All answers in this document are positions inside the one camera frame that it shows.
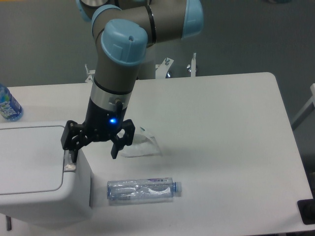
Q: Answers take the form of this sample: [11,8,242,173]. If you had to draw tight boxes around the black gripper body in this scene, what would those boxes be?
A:
[84,99,126,143]

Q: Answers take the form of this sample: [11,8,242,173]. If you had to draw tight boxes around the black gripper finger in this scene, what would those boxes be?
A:
[111,119,135,159]
[61,120,93,163]

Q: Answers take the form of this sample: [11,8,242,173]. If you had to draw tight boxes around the white push-lid trash can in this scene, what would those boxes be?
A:
[0,121,93,228]

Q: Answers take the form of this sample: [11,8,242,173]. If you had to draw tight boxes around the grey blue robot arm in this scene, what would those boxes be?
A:
[61,0,204,163]

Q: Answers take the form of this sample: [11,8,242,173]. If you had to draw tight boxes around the crumpled white plastic wrapper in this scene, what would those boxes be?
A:
[119,126,162,158]

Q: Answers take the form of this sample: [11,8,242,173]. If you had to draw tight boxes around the crushed clear plastic bottle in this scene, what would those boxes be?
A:
[107,177,183,205]

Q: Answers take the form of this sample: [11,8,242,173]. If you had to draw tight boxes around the blue label water bottle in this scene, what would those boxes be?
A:
[0,84,24,121]

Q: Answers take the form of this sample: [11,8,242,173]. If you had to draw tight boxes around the black clamp at table edge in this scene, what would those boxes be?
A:
[297,199,315,225]

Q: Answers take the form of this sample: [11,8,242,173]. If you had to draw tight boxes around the white frame at right edge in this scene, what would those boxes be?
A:
[291,84,315,131]

